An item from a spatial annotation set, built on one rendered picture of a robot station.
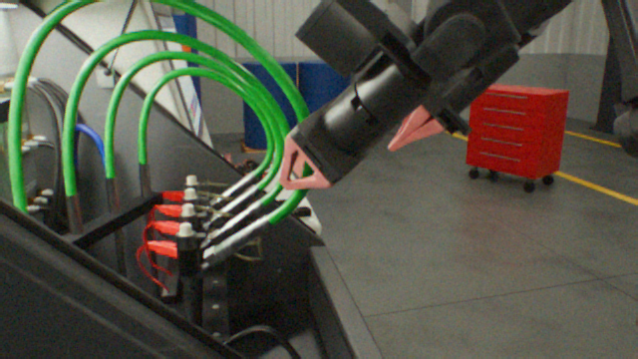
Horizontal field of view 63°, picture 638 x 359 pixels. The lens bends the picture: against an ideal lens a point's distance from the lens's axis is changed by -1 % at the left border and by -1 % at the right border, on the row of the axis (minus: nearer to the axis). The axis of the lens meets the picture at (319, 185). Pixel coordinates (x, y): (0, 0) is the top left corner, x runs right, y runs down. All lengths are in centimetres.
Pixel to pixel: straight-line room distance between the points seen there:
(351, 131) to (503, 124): 441
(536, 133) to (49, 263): 451
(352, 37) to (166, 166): 65
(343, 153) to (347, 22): 13
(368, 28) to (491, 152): 455
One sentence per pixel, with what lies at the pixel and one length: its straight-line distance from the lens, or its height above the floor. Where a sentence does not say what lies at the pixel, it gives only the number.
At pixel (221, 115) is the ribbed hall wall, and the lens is 722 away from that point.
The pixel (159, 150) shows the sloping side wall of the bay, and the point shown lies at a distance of 102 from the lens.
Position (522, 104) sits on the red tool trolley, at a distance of 477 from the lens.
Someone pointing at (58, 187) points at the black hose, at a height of 114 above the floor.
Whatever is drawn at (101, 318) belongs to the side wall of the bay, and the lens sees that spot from 39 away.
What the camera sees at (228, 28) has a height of 139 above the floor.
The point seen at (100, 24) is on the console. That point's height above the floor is 139.
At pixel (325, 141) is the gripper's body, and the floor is 128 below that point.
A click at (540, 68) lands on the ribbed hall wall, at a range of 910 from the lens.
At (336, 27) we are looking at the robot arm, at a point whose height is 139.
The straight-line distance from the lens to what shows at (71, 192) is 81.
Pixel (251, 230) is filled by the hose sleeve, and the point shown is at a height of 116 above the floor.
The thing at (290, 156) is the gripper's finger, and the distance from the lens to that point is 53.
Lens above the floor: 139
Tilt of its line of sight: 17 degrees down
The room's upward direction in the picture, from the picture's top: straight up
